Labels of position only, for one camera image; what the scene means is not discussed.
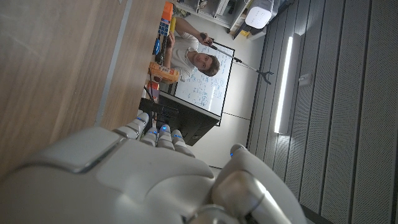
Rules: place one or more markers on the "white storage shelf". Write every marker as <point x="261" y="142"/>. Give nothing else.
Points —
<point x="211" y="9"/>

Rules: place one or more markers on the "orange block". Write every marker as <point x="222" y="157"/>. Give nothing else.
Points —
<point x="168" y="11"/>

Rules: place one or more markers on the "black monitor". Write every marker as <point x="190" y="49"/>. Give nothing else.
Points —
<point x="192" y="123"/>

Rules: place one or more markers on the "orange toy drill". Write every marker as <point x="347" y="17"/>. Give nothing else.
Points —
<point x="163" y="73"/>

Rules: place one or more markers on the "black reacher grabber tool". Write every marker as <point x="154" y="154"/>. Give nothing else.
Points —
<point x="242" y="62"/>

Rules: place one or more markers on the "white air purifier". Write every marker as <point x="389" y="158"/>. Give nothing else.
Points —
<point x="258" y="15"/>

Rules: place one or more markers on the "whiteboard with blue writing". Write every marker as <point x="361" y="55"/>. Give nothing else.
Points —
<point x="206" y="91"/>

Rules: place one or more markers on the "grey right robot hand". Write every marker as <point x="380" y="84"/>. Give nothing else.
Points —
<point x="130" y="180"/>

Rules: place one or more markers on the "small grey ceiling sensor box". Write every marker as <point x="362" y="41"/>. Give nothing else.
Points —
<point x="305" y="79"/>

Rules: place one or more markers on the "yellow toy banana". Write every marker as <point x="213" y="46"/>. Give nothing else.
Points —
<point x="173" y="25"/>

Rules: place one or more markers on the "small blue toy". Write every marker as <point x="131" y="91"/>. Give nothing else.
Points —
<point x="157" y="46"/>

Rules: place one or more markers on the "long ceiling light strip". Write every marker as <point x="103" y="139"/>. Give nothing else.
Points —
<point x="284" y="84"/>

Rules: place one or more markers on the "person in white t-shirt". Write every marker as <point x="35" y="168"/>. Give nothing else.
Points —
<point x="183" y="51"/>

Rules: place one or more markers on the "blue puzzle cube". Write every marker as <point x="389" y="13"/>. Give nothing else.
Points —
<point x="163" y="28"/>

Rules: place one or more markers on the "small yellow box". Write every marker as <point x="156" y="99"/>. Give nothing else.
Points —
<point x="244" y="33"/>

